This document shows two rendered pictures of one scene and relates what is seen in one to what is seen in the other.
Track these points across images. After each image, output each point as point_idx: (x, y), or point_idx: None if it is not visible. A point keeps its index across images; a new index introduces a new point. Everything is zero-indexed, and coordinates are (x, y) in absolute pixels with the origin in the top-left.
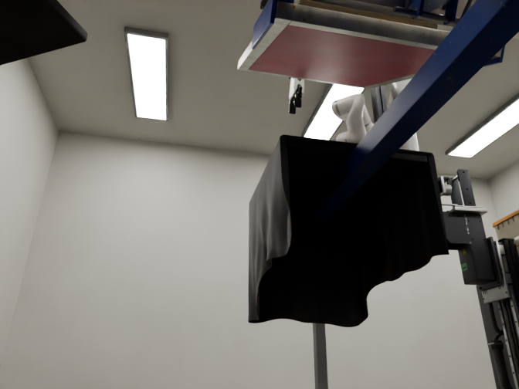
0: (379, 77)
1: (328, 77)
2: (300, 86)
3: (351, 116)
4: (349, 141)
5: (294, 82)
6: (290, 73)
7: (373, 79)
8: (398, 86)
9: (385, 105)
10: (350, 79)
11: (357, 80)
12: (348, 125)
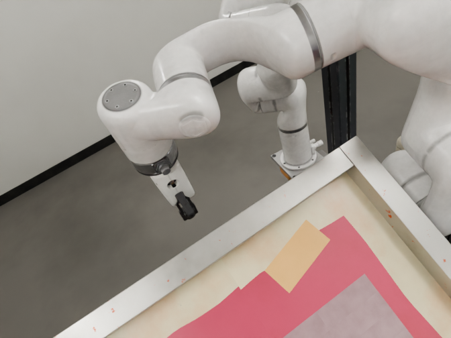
0: (432, 330)
1: (290, 293)
2: (186, 206)
3: (273, 78)
4: (266, 100)
5: (164, 194)
6: (190, 326)
7: (408, 302)
8: (441, 223)
9: (355, 69)
10: (344, 285)
11: (356, 266)
12: (265, 83)
